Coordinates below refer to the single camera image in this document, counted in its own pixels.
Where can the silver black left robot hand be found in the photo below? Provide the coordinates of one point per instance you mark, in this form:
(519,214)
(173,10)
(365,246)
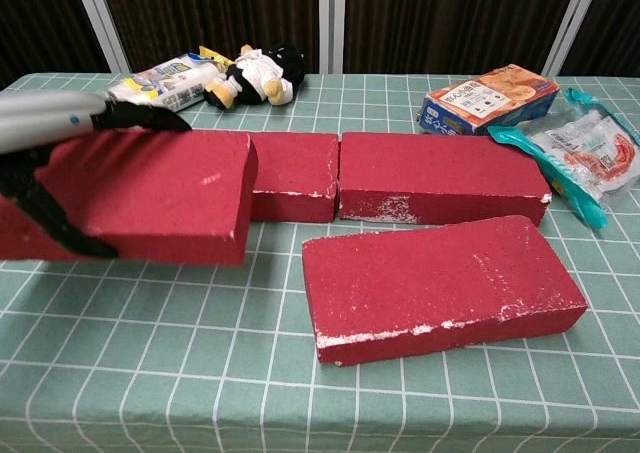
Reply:
(40,118)

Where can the red brick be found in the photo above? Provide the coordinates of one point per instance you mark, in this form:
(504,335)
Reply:
(150,188)
(295,163)
(430,283)
(430,168)

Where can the dark ribbed partition panel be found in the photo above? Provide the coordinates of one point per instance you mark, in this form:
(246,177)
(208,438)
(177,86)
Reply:
(615,28)
(450,18)
(215,13)
(40,23)

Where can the white yellow snack package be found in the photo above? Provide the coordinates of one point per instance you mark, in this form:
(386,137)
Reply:
(175,80)

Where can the black and white plush doll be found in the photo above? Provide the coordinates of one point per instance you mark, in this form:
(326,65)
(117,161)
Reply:
(250,78)

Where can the green checkered tablecloth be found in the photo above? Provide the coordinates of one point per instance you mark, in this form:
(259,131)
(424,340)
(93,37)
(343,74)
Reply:
(150,373)

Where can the orange and blue cookie box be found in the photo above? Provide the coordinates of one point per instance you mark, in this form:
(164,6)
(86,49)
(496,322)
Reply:
(490,98)

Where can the teal clear shrimp snack bag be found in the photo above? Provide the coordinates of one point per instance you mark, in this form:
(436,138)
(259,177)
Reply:
(590,153)

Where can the grey partition post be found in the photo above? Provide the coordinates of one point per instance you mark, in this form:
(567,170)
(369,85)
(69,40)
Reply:
(100,18)
(332,23)
(575,23)

